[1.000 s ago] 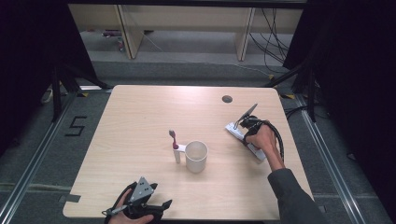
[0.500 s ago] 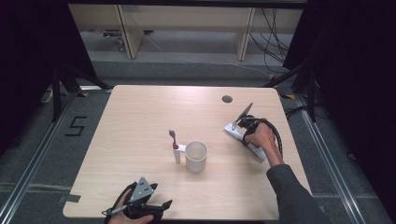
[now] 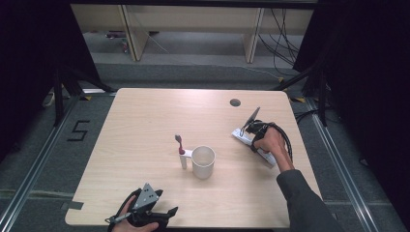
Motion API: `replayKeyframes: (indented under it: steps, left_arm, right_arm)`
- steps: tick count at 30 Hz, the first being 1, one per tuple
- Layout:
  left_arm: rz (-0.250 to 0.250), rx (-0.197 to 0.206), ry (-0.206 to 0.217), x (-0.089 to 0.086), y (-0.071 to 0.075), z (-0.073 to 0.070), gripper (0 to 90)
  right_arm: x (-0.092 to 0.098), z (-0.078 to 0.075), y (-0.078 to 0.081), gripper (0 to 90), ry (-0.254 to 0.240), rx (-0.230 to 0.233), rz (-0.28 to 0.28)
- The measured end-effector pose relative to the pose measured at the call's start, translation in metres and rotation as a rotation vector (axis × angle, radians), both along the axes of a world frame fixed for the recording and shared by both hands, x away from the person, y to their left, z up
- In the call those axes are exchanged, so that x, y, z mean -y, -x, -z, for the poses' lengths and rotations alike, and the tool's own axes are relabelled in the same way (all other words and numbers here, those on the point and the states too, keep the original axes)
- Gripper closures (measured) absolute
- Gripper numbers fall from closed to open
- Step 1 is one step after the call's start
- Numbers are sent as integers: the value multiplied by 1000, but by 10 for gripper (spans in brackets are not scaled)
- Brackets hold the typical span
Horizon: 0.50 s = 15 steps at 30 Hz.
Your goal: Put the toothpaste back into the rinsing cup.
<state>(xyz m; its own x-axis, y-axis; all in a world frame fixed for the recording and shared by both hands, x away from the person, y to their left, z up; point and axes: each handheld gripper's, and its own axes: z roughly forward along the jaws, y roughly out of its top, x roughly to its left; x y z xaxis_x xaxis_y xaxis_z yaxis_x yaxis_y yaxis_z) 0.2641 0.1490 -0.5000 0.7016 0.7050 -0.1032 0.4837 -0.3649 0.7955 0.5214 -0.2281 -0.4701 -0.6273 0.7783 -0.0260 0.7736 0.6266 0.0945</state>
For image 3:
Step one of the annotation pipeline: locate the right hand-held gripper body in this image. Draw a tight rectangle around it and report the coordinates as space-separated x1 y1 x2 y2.
243 106 269 153

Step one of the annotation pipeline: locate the white toothpaste tube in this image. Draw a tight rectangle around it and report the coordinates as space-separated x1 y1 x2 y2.
231 128 278 167

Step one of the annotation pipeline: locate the wooden shelf unit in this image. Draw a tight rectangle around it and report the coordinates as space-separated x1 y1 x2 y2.
70 3 314 64

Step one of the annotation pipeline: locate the black metal stand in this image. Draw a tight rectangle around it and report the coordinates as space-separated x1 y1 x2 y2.
271 59 329 128
52 63 118 128

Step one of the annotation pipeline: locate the person's left hand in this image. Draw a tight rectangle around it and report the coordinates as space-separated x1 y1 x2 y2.
111 194 161 232

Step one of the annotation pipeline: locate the metal floor rail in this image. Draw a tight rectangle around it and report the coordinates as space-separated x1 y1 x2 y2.
305 96 383 232
0 92 82 232

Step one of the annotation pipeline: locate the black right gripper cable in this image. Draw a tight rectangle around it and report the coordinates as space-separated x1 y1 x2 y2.
270 122 294 162

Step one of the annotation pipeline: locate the white cup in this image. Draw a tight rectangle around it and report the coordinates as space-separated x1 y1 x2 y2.
184 145 217 180

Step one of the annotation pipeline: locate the red and white toothbrush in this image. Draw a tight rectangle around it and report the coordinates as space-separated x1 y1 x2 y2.
174 133 190 170

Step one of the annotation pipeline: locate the bundle of black cables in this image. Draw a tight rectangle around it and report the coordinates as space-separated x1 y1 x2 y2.
257 8 305 77

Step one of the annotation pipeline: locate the black curtain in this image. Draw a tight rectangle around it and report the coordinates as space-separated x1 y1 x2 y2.
0 0 100 163
292 0 410 223

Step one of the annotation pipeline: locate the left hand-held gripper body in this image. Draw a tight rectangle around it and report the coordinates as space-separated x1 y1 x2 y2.
107 183 170 232

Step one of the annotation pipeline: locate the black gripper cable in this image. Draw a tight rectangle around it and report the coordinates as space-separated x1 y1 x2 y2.
270 122 294 162
106 188 143 232

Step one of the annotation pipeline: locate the person's right hand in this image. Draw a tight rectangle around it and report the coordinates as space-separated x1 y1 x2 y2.
252 127 288 172

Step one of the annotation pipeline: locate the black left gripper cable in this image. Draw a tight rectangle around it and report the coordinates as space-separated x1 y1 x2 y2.
106 188 143 232

